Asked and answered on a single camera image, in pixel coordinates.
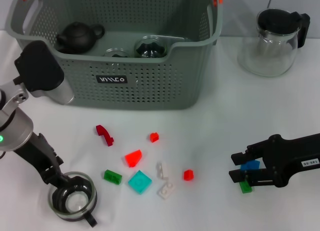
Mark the glass pitcher with black lid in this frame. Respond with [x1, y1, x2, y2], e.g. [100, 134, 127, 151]
[236, 7, 311, 78]

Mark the white tall brick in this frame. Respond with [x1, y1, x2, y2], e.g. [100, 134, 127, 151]
[156, 161, 171, 179]

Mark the glass teacup with black base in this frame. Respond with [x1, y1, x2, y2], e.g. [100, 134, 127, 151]
[101, 47, 131, 58]
[47, 171, 98, 228]
[134, 35, 168, 59]

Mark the dark red curved brick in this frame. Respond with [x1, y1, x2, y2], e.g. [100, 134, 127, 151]
[95, 124, 115, 147]

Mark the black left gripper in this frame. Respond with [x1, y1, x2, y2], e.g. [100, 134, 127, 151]
[14, 133, 73, 192]

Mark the green brick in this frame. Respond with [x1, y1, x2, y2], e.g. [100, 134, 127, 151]
[103, 169, 123, 186]
[238, 181, 253, 194]

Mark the black clay teapot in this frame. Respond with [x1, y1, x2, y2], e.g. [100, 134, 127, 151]
[55, 21, 106, 54]

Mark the teal square brick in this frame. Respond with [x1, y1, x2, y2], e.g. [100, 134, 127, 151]
[127, 170, 153, 196]

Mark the grey perforated plastic storage bin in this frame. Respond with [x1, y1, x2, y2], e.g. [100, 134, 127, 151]
[4, 0, 224, 111]

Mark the white flat two-stud brick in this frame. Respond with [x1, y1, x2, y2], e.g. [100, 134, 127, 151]
[156, 182, 176, 200]

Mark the red sloped brick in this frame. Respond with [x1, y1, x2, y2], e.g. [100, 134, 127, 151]
[124, 148, 143, 169]

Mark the blue square brick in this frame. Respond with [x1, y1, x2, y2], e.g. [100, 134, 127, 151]
[240, 160, 261, 172]

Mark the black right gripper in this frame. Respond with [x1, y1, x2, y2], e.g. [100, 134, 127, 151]
[228, 133, 320, 189]

